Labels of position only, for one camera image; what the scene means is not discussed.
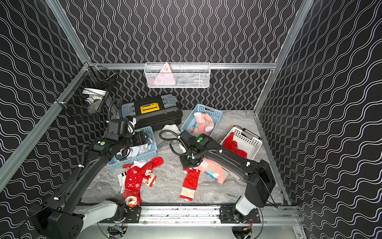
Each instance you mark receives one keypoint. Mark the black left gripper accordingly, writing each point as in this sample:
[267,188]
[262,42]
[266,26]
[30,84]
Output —
[140,139]

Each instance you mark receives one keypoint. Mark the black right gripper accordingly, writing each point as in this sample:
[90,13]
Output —
[185,164]

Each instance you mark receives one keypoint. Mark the red white striped sock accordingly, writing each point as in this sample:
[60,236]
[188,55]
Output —
[190,184]

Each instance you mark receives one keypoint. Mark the pink sock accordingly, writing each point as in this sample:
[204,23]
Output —
[213,170]
[204,124]

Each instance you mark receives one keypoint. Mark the red santa face sock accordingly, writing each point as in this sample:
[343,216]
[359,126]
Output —
[150,178]

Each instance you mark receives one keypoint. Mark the red striped cuff sock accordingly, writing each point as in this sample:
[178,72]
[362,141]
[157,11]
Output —
[232,146]

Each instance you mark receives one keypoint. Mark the red santa sock front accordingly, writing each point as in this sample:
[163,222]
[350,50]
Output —
[133,183]

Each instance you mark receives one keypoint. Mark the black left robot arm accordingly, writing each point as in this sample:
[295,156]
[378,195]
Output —
[56,217]

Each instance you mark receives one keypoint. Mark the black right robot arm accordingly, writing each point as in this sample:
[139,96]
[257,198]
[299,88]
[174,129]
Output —
[258,176]

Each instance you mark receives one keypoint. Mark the light blue left basket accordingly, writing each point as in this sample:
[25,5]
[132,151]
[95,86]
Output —
[144,152]

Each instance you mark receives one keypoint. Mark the light blue basket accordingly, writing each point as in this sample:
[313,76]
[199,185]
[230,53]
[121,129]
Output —
[144,152]
[190,121]

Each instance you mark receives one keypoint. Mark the light blue right basket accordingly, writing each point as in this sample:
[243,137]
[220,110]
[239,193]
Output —
[190,121]

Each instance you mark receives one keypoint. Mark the white perforated basket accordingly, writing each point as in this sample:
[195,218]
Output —
[245,141]

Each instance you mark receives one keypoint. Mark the pink sock on table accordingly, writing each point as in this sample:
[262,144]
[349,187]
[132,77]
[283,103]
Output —
[213,170]

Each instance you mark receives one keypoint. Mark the black plastic toolbox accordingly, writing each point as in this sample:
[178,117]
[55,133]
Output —
[155,112]

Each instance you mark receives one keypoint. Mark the plain white sock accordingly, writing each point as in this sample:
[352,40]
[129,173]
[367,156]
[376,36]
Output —
[172,127]

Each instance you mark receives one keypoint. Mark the pink triangle card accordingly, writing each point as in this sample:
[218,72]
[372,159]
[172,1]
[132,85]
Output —
[165,76]

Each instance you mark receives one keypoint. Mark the black wire wall basket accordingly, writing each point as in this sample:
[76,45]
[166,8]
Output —
[91,97]

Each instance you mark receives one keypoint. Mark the clear wall-mounted bin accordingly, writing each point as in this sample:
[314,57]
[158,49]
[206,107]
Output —
[187,74]

